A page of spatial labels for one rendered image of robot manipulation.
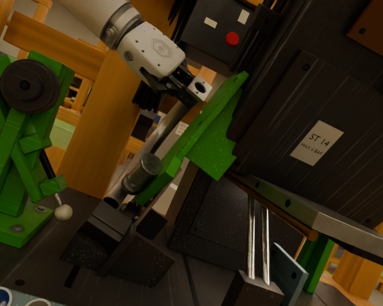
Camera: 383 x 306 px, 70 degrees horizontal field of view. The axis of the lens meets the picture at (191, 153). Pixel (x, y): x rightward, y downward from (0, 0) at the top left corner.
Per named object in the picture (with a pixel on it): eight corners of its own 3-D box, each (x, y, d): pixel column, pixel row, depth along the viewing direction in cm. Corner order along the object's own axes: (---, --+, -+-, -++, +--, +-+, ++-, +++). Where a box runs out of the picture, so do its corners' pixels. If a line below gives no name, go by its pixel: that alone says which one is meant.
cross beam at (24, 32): (365, 203, 101) (376, 181, 101) (2, 39, 78) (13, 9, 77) (355, 200, 106) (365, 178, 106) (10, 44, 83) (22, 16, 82)
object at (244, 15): (242, 71, 69) (267, 14, 68) (179, 39, 66) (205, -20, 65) (228, 78, 81) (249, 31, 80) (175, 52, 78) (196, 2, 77)
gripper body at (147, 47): (118, 24, 44) (170, 73, 47) (147, 7, 51) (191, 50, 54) (101, 56, 50) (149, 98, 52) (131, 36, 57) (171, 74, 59)
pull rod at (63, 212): (70, 220, 48) (83, 189, 48) (65, 226, 45) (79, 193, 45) (39, 209, 47) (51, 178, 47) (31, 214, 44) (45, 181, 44)
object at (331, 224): (427, 288, 30) (440, 263, 30) (305, 239, 27) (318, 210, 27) (272, 193, 68) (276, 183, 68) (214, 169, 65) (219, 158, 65)
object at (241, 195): (281, 289, 66) (341, 161, 65) (165, 248, 61) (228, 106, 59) (253, 253, 84) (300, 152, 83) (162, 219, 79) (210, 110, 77)
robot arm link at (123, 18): (110, 11, 44) (125, 25, 45) (137, -2, 50) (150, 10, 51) (93, 48, 50) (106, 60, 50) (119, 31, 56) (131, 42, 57)
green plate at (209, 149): (199, 208, 43) (282, 103, 43) (157, 177, 42) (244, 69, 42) (189, 190, 54) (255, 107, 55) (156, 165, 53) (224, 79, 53)
